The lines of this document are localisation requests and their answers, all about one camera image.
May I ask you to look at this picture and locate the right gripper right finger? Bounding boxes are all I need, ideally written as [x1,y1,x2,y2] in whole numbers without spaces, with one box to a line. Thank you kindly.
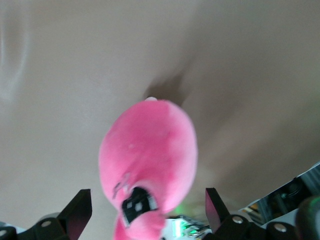
[205,187,266,240]

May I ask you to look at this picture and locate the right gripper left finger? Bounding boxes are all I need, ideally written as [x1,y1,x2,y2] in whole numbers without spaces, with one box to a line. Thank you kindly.
[27,189,93,240]

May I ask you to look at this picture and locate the round hot pink plush toy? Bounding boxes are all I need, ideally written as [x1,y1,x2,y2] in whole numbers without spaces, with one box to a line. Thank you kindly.
[98,98,200,240]

